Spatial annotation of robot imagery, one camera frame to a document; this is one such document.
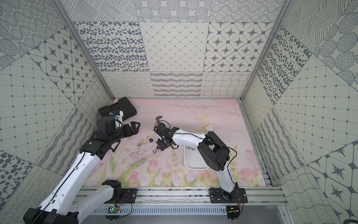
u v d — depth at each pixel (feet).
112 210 2.35
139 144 3.05
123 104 3.72
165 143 2.16
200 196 2.49
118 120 1.97
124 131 2.20
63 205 1.28
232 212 2.35
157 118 3.52
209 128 3.22
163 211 2.30
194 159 2.69
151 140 3.13
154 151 2.97
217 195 2.39
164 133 2.33
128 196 2.41
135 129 2.28
